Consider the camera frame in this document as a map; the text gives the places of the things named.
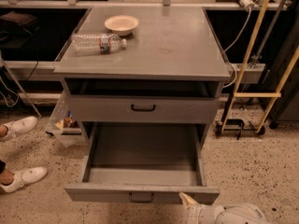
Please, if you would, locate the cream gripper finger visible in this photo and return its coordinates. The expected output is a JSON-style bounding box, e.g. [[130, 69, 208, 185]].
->
[[178, 192, 197, 207]]

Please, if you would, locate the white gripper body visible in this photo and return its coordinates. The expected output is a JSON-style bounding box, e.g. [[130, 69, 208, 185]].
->
[[186, 204, 224, 224]]

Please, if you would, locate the grey drawer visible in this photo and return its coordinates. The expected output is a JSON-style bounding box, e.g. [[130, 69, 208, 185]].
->
[[66, 95, 219, 124], [65, 123, 220, 204]]

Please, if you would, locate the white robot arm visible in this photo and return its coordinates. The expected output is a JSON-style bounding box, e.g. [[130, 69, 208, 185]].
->
[[179, 192, 272, 224]]

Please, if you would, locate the grey top drawer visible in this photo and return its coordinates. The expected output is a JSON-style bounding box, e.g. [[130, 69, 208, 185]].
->
[[66, 95, 219, 124]]

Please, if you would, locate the grey metal drawer cabinet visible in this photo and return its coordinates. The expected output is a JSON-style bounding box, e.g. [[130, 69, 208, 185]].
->
[[54, 5, 230, 140]]

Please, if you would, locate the clear plastic snack bin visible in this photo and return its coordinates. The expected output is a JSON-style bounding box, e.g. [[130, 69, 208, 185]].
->
[[46, 91, 86, 147]]

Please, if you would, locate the lower white sneaker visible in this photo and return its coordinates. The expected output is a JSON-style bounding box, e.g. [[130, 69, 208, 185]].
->
[[0, 167, 48, 193]]

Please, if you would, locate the white sneaker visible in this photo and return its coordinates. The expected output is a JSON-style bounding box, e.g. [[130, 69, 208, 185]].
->
[[0, 116, 37, 142], [0, 167, 48, 193]]

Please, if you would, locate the upper white sneaker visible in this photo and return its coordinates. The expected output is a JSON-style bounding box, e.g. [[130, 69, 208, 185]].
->
[[0, 116, 37, 142]]

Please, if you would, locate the white paper bowl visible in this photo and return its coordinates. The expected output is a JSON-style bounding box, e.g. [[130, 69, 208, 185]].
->
[[105, 15, 139, 36]]

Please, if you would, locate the clear plastic water bottle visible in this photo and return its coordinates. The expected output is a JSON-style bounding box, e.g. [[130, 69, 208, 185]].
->
[[72, 33, 127, 54]]

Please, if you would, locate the black wheeled base frame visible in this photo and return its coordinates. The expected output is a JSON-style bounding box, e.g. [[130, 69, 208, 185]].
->
[[214, 119, 265, 139]]

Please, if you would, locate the white power cable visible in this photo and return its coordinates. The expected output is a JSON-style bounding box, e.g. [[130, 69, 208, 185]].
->
[[221, 6, 254, 90]]

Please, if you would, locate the yellow wooden ladder frame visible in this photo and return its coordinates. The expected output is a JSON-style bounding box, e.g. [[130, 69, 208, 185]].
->
[[219, 0, 299, 133]]

